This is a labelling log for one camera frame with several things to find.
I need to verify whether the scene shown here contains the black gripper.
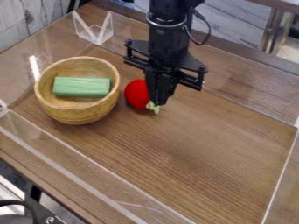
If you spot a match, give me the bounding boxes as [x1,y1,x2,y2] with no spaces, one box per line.
[124,20,206,106]

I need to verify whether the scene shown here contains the red strawberry toy green leaves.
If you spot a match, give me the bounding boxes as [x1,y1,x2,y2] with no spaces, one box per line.
[124,79,160,114]

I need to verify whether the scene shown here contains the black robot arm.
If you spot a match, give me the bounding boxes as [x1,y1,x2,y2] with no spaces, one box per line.
[124,0,210,106]

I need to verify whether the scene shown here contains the wooden bowl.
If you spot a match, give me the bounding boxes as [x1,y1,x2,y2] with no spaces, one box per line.
[33,56,120,125]

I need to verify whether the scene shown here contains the green rectangular block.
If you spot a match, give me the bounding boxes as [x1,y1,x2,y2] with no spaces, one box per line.
[51,77,110,98]

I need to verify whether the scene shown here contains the metal table leg background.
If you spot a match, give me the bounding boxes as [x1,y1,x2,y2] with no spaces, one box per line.
[258,9,294,55]

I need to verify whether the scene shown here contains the clear acrylic front barrier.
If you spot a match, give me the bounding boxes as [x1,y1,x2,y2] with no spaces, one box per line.
[0,101,196,224]

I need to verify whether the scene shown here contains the clear acrylic corner bracket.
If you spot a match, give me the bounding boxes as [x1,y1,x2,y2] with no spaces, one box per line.
[70,11,113,46]

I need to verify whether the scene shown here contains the black table frame bracket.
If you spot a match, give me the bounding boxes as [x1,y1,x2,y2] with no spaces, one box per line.
[23,185,66,224]

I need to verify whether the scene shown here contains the black cable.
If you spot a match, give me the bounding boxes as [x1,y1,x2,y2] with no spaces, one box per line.
[0,199,33,217]

